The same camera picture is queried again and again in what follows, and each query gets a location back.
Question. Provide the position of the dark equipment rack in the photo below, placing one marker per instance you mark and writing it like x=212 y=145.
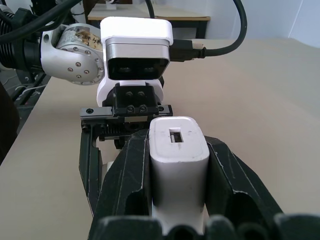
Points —
x=27 y=92

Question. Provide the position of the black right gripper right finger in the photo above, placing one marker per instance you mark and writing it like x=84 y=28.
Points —
x=232 y=175

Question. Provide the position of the wooden table with black frame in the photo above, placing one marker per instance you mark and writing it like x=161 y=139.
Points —
x=181 y=15

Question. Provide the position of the white power strip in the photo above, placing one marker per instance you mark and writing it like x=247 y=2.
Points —
x=108 y=167

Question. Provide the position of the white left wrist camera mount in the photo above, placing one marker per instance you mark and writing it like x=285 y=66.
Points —
x=136 y=30

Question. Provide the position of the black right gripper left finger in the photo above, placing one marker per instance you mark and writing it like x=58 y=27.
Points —
x=125 y=172

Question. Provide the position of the white charger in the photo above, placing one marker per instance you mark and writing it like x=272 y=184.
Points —
x=178 y=160

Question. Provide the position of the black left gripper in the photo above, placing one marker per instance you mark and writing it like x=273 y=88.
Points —
x=132 y=100

